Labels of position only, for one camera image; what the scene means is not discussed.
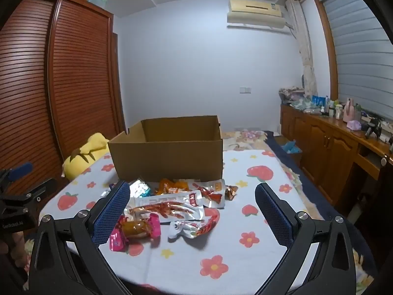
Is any copper foil candy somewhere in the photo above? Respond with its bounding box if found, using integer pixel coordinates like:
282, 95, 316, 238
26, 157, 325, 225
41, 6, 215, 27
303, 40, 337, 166
225, 185, 239, 202

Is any brown cardboard box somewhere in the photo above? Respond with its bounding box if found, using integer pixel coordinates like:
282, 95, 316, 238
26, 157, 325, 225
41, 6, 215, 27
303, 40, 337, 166
107, 115, 224, 182

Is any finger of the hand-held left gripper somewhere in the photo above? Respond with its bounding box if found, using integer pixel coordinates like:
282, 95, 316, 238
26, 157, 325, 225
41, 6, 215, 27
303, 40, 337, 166
18, 179, 57, 205
0, 162, 34, 188

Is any white red snack packet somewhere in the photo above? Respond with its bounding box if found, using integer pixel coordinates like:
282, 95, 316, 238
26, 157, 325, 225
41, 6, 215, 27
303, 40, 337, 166
167, 214, 220, 240

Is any dark blue bed cover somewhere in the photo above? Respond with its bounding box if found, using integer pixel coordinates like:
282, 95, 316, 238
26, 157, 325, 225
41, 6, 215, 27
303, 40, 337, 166
264, 131, 379, 281

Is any floral cloth pile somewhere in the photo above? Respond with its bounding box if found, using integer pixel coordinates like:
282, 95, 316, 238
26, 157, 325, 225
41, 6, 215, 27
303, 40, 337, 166
279, 86, 305, 103

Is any orange white chicken feet packet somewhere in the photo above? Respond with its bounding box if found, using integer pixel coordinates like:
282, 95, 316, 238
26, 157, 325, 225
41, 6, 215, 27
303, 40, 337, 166
155, 177, 227, 210

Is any strawberry printed white blanket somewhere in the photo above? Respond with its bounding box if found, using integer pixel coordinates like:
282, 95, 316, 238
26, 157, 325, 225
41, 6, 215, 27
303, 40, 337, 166
38, 149, 326, 287

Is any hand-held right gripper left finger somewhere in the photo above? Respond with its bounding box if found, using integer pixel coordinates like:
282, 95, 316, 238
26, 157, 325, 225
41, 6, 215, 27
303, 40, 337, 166
29, 181, 132, 295

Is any cream wall air conditioner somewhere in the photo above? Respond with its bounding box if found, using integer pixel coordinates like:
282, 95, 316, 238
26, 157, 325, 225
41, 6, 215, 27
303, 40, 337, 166
226, 0, 291, 33

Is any teal white snack packet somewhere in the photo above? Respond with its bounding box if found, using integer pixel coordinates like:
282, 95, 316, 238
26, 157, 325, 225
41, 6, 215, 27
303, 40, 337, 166
128, 179, 152, 198

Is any black toy figure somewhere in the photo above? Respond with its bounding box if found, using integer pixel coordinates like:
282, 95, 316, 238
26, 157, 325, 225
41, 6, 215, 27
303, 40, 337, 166
364, 117, 382, 139

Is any floral beige curtain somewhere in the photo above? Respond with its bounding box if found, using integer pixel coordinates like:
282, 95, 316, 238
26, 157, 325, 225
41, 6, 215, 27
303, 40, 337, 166
285, 0, 318, 99

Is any grey window blind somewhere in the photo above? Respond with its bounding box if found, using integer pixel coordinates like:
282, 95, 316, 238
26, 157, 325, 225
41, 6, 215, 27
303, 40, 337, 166
319, 0, 393, 123

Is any person's left hand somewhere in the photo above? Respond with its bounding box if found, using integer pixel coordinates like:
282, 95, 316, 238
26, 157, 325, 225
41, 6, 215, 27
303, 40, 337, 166
8, 230, 27, 253

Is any folded fabric stack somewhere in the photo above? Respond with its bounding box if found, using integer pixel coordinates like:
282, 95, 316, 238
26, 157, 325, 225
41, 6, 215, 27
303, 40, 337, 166
290, 97, 321, 115

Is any pink sausage snack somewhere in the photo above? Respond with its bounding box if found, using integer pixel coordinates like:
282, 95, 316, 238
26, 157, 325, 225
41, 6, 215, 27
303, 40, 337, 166
110, 213, 162, 252

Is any brown slatted wooden wardrobe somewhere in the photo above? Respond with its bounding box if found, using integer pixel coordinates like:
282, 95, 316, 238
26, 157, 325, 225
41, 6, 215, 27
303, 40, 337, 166
0, 0, 127, 192

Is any wooden sideboard cabinet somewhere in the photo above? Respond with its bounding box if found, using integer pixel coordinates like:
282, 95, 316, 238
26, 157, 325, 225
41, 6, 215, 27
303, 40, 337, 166
280, 103, 393, 219

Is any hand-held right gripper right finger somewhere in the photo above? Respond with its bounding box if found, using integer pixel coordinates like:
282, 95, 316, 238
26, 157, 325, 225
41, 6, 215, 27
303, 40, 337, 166
255, 182, 358, 295

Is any pink bag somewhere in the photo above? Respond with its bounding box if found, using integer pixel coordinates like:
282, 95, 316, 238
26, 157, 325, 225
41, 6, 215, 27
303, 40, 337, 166
343, 98, 354, 122

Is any teal plastic bag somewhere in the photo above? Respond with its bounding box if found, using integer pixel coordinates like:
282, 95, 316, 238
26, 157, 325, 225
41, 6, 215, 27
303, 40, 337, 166
281, 140, 303, 154

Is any silver red snack packet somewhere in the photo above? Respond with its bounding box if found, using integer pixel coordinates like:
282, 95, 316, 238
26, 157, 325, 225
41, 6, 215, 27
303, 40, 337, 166
129, 191, 206, 222

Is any yellow plush toy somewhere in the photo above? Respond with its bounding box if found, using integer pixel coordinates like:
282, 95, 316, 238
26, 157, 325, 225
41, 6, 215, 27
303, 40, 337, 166
62, 133, 110, 181

